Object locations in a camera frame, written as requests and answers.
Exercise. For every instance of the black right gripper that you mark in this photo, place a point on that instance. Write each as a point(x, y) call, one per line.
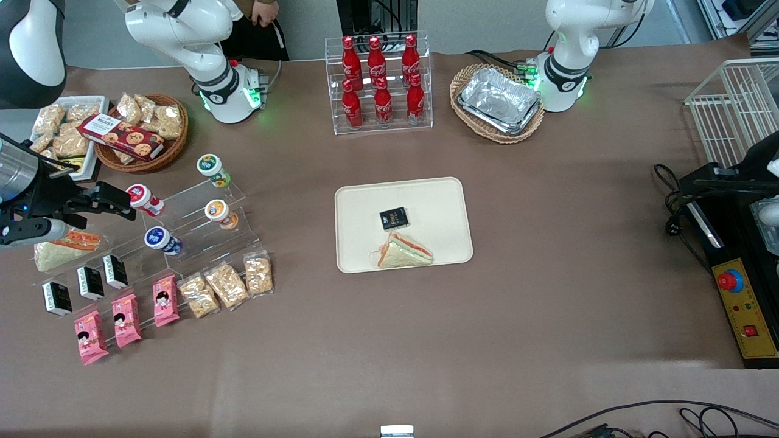
point(44, 196)

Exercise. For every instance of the small black white box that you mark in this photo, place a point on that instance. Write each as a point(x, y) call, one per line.
point(90, 283)
point(56, 298)
point(394, 219)
point(115, 271)

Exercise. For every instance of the beige serving tray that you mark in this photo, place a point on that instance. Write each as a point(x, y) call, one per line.
point(438, 213)

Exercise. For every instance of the aluminium foil tray stack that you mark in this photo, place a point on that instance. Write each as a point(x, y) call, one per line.
point(499, 100)

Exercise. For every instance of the orange gum bottle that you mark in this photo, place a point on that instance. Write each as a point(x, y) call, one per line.
point(220, 213)

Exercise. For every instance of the dark brown wicker basket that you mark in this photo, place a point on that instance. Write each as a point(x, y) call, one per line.
point(170, 149)

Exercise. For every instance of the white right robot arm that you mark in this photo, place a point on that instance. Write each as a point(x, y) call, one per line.
point(182, 30)

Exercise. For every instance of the red gum bottle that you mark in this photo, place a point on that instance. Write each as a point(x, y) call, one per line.
point(144, 199)

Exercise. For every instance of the pink snack pack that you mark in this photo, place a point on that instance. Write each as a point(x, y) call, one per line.
point(90, 337)
point(165, 301)
point(126, 320)

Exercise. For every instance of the clear acrylic bottle rack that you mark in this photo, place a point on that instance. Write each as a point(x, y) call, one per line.
point(395, 131)

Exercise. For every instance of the small white device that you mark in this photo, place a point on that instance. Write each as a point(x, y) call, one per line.
point(397, 432)

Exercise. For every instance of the wrapped triangle sandwich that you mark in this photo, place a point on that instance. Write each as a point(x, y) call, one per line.
point(61, 255)
point(405, 252)

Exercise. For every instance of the clear acrylic stepped display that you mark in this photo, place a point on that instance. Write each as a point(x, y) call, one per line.
point(188, 204)

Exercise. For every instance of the bystander hand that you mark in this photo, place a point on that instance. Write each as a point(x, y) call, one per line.
point(266, 13)

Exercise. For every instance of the black equipment frame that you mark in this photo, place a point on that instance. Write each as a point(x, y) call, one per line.
point(365, 18)

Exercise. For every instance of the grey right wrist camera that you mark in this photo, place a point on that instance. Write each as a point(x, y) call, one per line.
point(30, 232)

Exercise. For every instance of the black sealing machine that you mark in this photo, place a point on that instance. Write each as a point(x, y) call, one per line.
point(745, 304)

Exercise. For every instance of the red cola bottle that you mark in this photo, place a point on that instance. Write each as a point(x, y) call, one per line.
point(376, 58)
point(350, 58)
point(415, 103)
point(411, 55)
point(383, 106)
point(352, 109)

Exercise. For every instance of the forearm in brown sleeve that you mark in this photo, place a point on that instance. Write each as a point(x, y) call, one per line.
point(244, 6)

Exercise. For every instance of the blue gum bottle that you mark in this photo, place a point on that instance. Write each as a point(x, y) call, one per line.
point(162, 240)

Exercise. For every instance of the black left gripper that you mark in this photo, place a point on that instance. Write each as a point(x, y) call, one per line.
point(756, 164)

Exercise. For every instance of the green gum bottle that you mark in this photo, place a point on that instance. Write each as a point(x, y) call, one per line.
point(213, 170)

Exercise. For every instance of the brown table cover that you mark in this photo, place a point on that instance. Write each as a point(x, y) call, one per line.
point(548, 304)

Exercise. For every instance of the maroon cookie box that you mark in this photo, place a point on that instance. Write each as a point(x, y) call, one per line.
point(122, 137)

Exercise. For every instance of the clear bag of crisps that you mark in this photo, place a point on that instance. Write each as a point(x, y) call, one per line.
point(82, 111)
point(199, 296)
point(125, 157)
point(41, 143)
point(167, 121)
point(70, 145)
point(226, 285)
point(129, 108)
point(48, 120)
point(147, 104)
point(50, 155)
point(258, 275)

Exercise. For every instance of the metal frame shelf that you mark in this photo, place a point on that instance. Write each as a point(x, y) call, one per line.
point(739, 18)

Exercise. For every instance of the yellow snack packet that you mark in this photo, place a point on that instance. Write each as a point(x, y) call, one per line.
point(74, 164)

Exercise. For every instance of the white rectangular tray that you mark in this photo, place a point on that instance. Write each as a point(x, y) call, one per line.
point(91, 167)

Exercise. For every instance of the light wicker basket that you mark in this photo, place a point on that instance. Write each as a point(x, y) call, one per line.
point(465, 79)

